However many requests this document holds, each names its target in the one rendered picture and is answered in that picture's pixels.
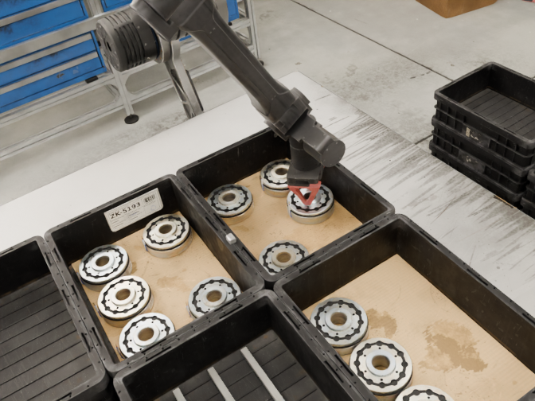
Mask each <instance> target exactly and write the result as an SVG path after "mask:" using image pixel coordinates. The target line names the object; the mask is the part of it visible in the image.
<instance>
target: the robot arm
mask: <svg viewBox="0 0 535 401"><path fill-rule="evenodd" d="M129 7H130V8H132V9H133V11H134V12H136V13H137V14H138V15H139V16H140V17H141V18H142V19H143V20H144V21H145V22H146V23H147V24H148V25H149V26H150V27H151V28H153V29H154V31H155V32H157V33H159V34H160V35H161V36H162V37H164V38H165V39H166V40H168V41H170V40H171V39H172V37H173V36H174V35H175V34H176V32H177V31H178V30H182V31H185V32H187V33H188V34H190V36H191V37H192V38H193V39H194V40H195V41H196V42H197V43H198V44H199V45H200V46H201V47H202V48H203V49H204V50H205V51H206V52H207V53H208V54H209V55H210V56H211V57H212V58H213V59H214V60H215V61H216V62H217V63H218V64H219V65H220V66H221V67H222V68H223V69H224V70H225V71H226V72H227V73H228V74H229V75H230V76H231V77H232V78H233V79H234V80H235V81H236V82H237V83H238V84H239V85H240V86H241V87H242V88H243V89H244V91H245V92H246V93H247V95H248V97H249V99H250V100H251V104H252V106H253V107H254V108H255V109H256V110H257V111H258V112H259V113H260V114H261V115H262V116H263V117H264V118H265V120H264V123H265V124H266V125H268V126H269V127H270V128H271V129H272V130H273V131H274V132H275V133H276V134H277V135H278V136H280V137H281V138H282V139H283V140H284V141H287V140H288V139H289V141H290V148H291V163H290V165H289V169H288V171H287V187H288V188H289V189H290V190H291V191H292V192H293V193H294V194H295V195H296V196H297V197H298V198H299V199H300V200H301V201H302V203H303V204H304V205H311V204H312V202H313V200H314V198H315V196H316V194H317V192H318V191H319V189H320V185H321V181H319V180H321V179H322V172H323V169H324V167H332V166H334V165H336V164H338V163H339V162H340V161H341V159H342V158H343V156H344V154H345V151H346V145H345V143H344V142H343V141H342V140H340V139H339V138H337V137H336V136H334V135H333V134H331V133H330V132H329V131H328V130H326V129H324V128H323V127H322V124H320V123H319V122H317V121H316V118H315V117H314V116H313V115H311V114H310V112H311V111H312V110H313V109H312V108H311V107H310V105H309V103H310V100H309V99H308V98H307V97H306V96H305V95H304V94H303V93H302V92H301V91H300V90H299V89H297V88H295V87H293V88H292V89H291V90H289V89H288V88H287V87H286V86H285V85H283V84H282V83H280V82H279V81H278V80H276V79H274V78H273V77H272V76H271V74H270V73H269V72H268V71H267V69H266V68H265V67H264V66H263V65H262V64H261V63H260V62H259V61H258V59H257V58H256V57H255V56H254V54H253V53H252V52H251V51H250V50H249V48H248V47H247V46H246V45H245V43H244V42H243V41H242V40H241V39H240V38H239V37H238V36H237V35H236V33H235V32H234V31H233V30H232V28H231V27H230V26H229V25H228V23H227V22H226V21H225V20H224V19H223V17H222V16H221V14H220V13H219V11H218V9H217V8H216V6H215V4H214V1H213V0H133V1H132V3H131V4H130V5H129ZM299 188H303V189H309V190H310V191H312V192H311V194H310V197H309V199H308V200H306V198H305V197H304V195H303V194H302V193H301V191H300V190H299Z"/></svg>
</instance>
